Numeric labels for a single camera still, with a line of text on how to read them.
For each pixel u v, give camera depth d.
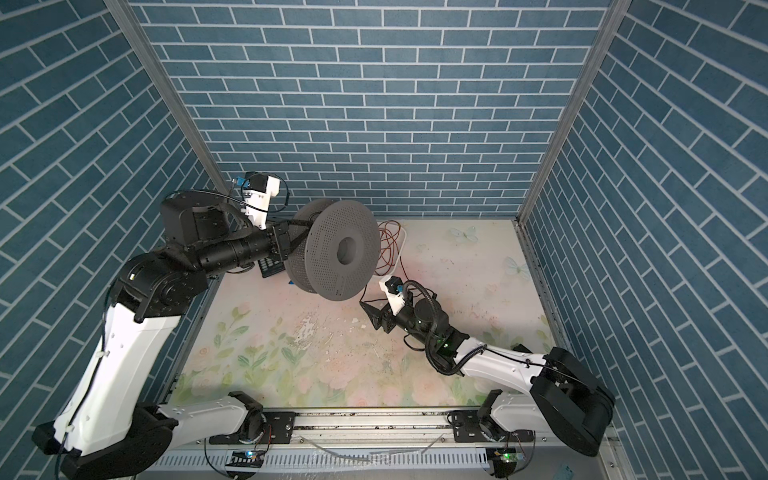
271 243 0.48
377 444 0.73
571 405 0.42
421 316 0.60
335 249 0.55
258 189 0.47
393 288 0.63
